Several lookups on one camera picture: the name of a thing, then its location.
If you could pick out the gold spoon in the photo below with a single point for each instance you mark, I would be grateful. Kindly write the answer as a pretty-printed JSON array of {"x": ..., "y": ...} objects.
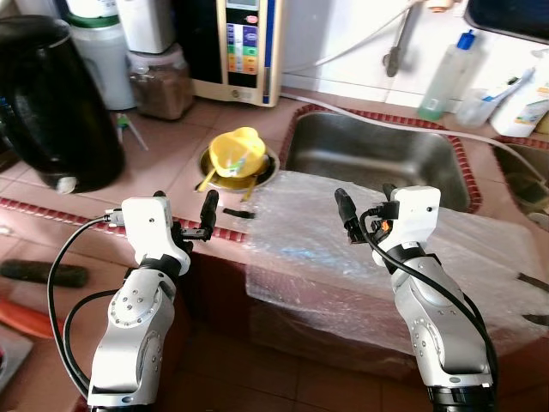
[{"x": 204, "y": 180}]

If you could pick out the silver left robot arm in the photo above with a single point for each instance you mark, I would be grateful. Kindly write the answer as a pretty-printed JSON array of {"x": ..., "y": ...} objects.
[{"x": 129, "y": 343}]

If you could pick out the empty steel sink basin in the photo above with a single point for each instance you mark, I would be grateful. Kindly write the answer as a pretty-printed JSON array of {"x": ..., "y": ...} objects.
[{"x": 369, "y": 159}]

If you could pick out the clear bubble wrap sheet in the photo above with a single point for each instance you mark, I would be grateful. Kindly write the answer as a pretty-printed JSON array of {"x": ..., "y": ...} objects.
[{"x": 343, "y": 257}]

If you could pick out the small steel bowl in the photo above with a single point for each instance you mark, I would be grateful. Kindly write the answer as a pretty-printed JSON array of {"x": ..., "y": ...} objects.
[{"x": 269, "y": 167}]

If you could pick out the clear jar of brown powder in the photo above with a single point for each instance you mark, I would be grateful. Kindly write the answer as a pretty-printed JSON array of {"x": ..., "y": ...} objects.
[{"x": 161, "y": 90}]

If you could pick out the clear plastic cup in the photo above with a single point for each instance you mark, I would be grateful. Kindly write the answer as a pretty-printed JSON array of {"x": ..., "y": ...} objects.
[{"x": 473, "y": 107}]

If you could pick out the clear bottle with blue cap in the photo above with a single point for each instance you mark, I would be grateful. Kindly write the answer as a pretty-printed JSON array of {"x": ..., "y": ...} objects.
[{"x": 446, "y": 81}]

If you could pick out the black electric kettle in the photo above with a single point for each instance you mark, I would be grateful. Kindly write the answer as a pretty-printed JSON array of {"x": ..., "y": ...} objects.
[{"x": 51, "y": 112}]

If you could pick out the dark green cucumber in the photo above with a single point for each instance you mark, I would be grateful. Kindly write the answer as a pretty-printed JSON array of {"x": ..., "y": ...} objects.
[{"x": 43, "y": 273}]

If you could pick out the white canister with green lid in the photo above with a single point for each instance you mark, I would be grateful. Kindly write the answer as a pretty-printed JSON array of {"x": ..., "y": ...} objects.
[{"x": 107, "y": 64}]

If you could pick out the beige faucet with metal spout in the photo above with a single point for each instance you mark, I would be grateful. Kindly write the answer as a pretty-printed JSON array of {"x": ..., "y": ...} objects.
[{"x": 400, "y": 43}]

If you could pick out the white dish soap bottle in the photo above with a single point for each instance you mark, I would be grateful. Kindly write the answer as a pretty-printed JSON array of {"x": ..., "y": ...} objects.
[{"x": 525, "y": 112}]

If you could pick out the long black tape strip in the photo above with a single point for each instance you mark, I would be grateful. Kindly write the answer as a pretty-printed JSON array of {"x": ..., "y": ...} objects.
[{"x": 533, "y": 281}]

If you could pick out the blue white toothbrush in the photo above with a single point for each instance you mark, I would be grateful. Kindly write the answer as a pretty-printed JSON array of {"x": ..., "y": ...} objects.
[{"x": 510, "y": 86}]

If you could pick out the beige water ionizer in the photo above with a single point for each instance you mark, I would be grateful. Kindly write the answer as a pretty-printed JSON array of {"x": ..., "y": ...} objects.
[{"x": 244, "y": 51}]

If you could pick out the white blender base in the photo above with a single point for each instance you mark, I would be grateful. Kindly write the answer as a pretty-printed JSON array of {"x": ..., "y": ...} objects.
[{"x": 146, "y": 24}]

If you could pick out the red orange plastic tool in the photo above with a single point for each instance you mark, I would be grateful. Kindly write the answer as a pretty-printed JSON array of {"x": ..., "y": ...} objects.
[{"x": 21, "y": 319}]

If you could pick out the black frying pan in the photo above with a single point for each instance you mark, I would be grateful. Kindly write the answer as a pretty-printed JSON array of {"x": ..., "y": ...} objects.
[{"x": 506, "y": 17}]

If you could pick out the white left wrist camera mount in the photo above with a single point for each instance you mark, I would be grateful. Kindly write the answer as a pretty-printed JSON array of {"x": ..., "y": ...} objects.
[{"x": 146, "y": 225}]

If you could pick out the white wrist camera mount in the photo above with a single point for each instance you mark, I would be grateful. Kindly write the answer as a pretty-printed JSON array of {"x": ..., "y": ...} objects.
[
  {"x": 146, "y": 225},
  {"x": 418, "y": 210}
]

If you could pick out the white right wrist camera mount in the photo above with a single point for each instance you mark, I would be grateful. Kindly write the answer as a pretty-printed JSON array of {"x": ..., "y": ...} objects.
[{"x": 418, "y": 210}]

